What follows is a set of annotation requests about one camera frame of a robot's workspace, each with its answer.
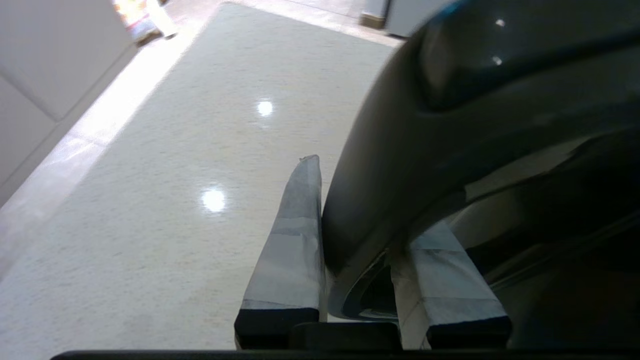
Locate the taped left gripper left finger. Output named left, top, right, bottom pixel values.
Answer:
left=234, top=154, right=328, bottom=350

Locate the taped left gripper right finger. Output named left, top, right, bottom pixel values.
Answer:
left=390, top=221, right=513, bottom=350

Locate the black electric kettle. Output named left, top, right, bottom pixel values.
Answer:
left=321, top=0, right=640, bottom=351

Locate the yellow white plastic bag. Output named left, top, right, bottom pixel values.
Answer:
left=112, top=0, right=178, bottom=47

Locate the white tall cabinet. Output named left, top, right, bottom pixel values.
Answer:
left=0, top=0, right=138, bottom=206

